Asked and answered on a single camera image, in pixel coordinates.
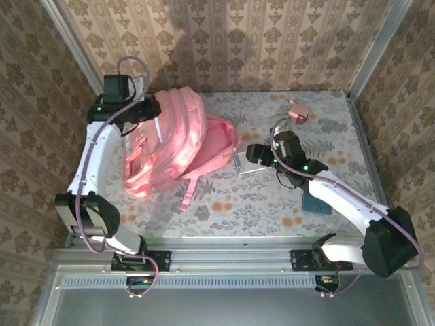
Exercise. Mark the pink pencil sharpener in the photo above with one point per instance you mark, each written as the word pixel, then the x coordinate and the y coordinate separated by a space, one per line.
pixel 298 114

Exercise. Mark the light grey notebook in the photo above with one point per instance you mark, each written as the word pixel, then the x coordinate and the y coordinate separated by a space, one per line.
pixel 246 166

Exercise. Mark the pink school backpack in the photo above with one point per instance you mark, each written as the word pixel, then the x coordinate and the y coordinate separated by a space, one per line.
pixel 176 136

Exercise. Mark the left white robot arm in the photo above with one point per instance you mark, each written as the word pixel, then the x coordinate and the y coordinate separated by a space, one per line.
pixel 100 153

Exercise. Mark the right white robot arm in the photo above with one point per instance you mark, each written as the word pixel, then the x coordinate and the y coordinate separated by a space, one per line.
pixel 340 200

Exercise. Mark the small teal notebook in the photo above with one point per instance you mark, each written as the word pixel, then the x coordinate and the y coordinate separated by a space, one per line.
pixel 314 205

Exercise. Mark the floral table cover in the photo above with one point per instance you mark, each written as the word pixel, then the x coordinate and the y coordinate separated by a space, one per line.
pixel 340 112

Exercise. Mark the small electronics board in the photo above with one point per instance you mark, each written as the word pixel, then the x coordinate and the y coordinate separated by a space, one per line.
pixel 328 281
pixel 139 281

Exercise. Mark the grey metal base panel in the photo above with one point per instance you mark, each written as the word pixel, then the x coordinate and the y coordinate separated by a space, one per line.
pixel 221 305

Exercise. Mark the left aluminium corner post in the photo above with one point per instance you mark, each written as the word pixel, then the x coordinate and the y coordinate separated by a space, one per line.
pixel 79 51

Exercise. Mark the aluminium corner post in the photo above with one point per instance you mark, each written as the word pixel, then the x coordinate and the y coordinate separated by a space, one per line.
pixel 79 51
pixel 376 51

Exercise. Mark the right aluminium side rail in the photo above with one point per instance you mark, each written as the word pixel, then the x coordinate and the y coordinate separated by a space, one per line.
pixel 375 169

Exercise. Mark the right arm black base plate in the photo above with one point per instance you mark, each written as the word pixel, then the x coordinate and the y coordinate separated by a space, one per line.
pixel 299 259

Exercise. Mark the aluminium mounting rail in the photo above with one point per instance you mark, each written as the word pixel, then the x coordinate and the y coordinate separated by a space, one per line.
pixel 231 258

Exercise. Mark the right aluminium corner post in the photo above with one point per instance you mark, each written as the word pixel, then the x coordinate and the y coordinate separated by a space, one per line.
pixel 376 51

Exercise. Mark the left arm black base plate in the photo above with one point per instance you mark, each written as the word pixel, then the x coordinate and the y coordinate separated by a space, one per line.
pixel 163 261

